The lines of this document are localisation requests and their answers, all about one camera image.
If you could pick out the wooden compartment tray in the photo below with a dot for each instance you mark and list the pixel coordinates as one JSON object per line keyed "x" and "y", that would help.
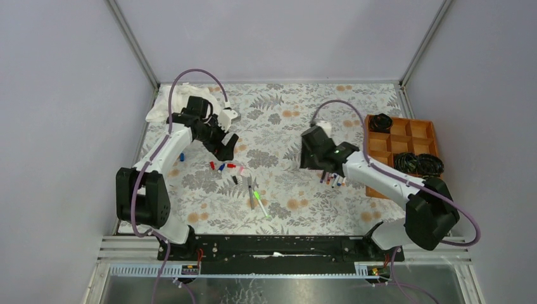
{"x": 406, "y": 145}

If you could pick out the grey pen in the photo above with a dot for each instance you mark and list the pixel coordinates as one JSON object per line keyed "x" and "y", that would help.
{"x": 250, "y": 190}

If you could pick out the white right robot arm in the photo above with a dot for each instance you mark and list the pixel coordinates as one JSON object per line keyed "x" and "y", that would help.
{"x": 429, "y": 214}

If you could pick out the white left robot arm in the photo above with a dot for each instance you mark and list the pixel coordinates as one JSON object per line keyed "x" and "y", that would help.
{"x": 141, "y": 192}

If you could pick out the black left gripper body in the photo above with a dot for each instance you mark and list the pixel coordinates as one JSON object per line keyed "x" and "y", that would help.
{"x": 201, "y": 138}

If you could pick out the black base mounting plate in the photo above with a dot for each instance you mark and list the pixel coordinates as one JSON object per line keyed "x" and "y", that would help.
{"x": 277, "y": 255}

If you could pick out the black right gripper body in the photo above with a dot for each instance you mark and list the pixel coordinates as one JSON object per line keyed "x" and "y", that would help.
{"x": 309, "y": 159}

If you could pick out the green capped marker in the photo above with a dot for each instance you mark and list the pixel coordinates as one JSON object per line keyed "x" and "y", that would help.
{"x": 257, "y": 196}

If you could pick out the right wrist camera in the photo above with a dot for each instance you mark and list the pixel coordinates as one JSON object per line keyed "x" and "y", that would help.
{"x": 324, "y": 124}

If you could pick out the white crumpled cloth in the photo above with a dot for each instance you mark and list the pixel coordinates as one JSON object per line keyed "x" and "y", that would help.
{"x": 181, "y": 94}

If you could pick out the floral table mat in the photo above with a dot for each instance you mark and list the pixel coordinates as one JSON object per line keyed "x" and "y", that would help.
{"x": 273, "y": 116}

